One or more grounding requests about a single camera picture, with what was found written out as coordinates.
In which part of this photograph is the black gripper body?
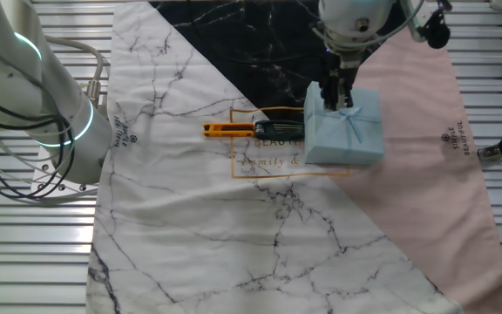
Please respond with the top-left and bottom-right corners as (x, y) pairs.
(319, 51), (362, 96)

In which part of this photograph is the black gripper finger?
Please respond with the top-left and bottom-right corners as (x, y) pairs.
(337, 85), (354, 110)
(320, 82), (338, 112)

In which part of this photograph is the light blue ribboned casing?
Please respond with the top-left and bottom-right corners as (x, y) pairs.
(303, 81), (386, 167)

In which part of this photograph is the yellow folding hex key set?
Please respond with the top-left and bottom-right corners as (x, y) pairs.
(202, 122), (256, 139)

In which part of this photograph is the marble pink black tablecloth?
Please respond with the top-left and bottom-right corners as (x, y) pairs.
(85, 0), (502, 314)

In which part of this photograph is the silver wrist bracket black knob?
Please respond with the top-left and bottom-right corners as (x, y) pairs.
(401, 0), (452, 50)

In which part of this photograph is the thick grey robot cable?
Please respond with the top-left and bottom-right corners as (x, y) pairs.
(44, 35), (106, 108)

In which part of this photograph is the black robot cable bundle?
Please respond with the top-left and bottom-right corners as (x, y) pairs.
(0, 86), (83, 202)

